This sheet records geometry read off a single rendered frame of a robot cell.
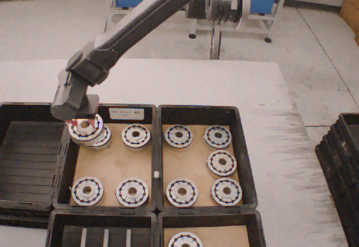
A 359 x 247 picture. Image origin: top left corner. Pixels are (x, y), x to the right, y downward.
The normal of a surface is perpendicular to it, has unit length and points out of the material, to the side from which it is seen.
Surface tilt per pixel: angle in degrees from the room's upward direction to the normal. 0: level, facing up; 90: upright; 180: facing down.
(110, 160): 0
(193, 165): 0
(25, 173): 0
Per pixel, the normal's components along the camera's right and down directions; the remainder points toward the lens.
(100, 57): 0.08, 0.77
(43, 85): 0.09, -0.64
